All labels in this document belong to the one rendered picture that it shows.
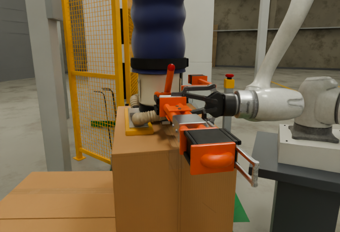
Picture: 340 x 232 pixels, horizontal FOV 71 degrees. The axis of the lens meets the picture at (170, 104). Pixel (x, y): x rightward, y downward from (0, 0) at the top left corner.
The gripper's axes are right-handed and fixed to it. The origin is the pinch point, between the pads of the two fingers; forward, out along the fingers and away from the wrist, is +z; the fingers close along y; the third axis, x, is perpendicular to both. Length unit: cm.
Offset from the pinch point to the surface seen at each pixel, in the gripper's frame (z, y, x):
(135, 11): 12.0, -30.0, 19.3
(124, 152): 13.7, 12.9, -7.3
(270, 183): -98, 107, 128
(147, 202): 7.1, 30.4, -6.5
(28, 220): 59, 53, 14
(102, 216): 29, 53, 16
